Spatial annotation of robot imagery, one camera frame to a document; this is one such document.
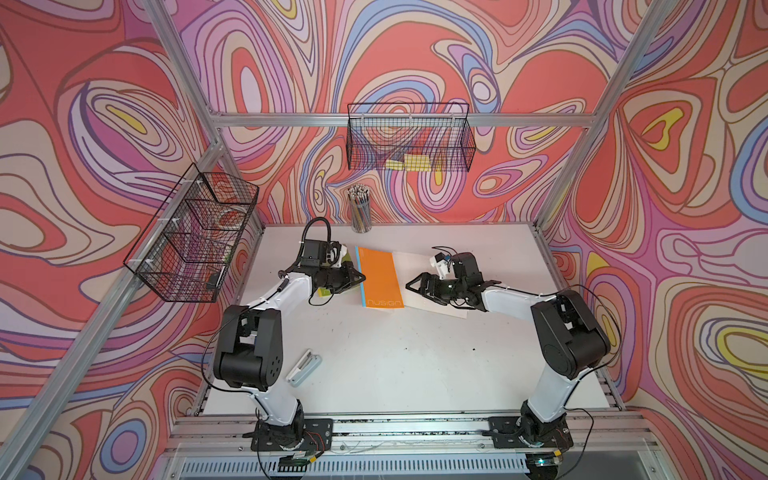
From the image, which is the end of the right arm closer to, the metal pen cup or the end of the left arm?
the end of the left arm

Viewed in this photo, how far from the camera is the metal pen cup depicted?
1.08 metres

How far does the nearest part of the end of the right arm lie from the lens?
73 cm

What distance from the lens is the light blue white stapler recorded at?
0.82 m

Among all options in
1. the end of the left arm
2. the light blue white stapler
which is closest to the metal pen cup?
the end of the left arm

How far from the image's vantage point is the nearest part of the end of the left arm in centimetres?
71

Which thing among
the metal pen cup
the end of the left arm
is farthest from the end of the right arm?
the metal pen cup

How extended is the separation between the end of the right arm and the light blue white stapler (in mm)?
355

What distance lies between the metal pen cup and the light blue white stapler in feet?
1.69

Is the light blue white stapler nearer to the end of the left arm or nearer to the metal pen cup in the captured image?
the end of the left arm

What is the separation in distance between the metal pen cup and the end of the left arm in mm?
321

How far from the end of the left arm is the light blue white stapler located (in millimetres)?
207

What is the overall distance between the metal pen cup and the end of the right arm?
39 centimetres
